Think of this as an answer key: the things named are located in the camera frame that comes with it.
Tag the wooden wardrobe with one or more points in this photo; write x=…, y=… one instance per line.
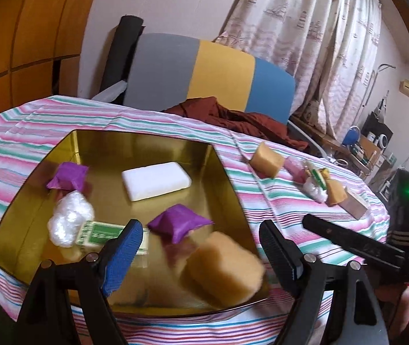
x=21, y=32

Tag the dark red cloth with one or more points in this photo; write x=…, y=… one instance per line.
x=233, y=115

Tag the metal stand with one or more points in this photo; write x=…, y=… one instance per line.
x=378, y=75

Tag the patterned white curtain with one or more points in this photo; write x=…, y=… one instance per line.
x=297, y=25

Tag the white tube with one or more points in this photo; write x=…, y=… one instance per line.
x=306, y=136

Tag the person's right hand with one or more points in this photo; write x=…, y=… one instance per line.
x=405, y=309

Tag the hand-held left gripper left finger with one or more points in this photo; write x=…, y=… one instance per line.
x=125, y=255

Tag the green yellow packet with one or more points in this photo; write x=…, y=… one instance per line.
x=316, y=174

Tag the grey yellow blue chair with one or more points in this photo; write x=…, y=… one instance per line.
x=168, y=68

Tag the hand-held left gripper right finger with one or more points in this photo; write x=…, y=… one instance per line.
x=279, y=255

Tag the green label box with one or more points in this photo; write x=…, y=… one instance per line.
x=98, y=233

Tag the white plastic wad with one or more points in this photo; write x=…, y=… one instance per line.
x=69, y=217
x=314, y=191

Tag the white soap bar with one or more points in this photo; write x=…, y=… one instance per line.
x=156, y=181

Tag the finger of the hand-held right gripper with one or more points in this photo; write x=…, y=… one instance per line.
x=351, y=239

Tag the gold tin box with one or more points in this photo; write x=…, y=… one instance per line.
x=111, y=158

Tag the brown kraft box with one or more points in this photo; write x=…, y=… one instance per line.
x=355, y=203

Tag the purple packet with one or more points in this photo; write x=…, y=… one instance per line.
x=179, y=222
x=68, y=176

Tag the pink plastic packet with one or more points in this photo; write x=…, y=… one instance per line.
x=294, y=163

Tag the striped tablecloth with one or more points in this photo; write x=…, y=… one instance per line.
x=279, y=215

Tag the small yellow sponge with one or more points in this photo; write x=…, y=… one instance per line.
x=335, y=191

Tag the black foam roll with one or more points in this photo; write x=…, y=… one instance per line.
x=121, y=50

